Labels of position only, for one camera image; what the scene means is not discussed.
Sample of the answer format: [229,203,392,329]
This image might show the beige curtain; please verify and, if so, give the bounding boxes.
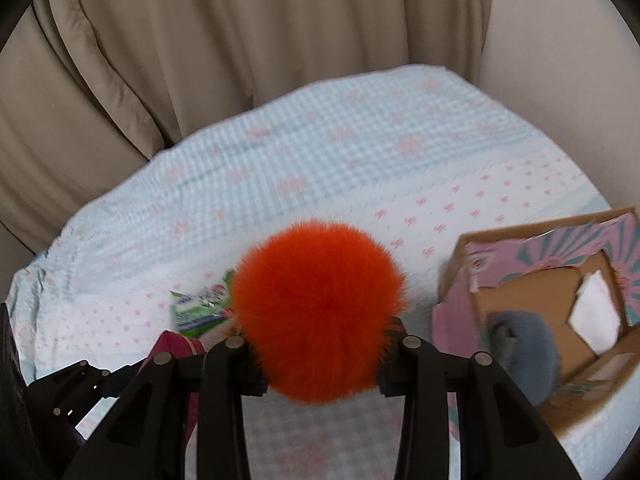
[0,0,493,256]

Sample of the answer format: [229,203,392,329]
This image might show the pink cardboard box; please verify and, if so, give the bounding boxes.
[432,206,640,436]

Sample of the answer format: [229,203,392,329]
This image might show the orange fluffy pompom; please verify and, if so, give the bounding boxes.
[231,219,410,404]

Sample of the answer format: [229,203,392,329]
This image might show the grey fluffy pompom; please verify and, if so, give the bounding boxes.
[481,310,562,407]

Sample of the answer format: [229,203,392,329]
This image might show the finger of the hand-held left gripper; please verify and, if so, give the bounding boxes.
[27,359,151,428]

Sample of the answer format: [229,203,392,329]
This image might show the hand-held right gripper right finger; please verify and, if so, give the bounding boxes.
[377,317,583,480]

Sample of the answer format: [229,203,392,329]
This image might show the light blue floral blanket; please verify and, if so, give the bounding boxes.
[6,64,626,480]

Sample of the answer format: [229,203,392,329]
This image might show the green white packet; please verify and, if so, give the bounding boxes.
[170,269,237,340]

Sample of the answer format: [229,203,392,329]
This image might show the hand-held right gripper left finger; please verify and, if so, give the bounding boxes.
[61,336,268,480]

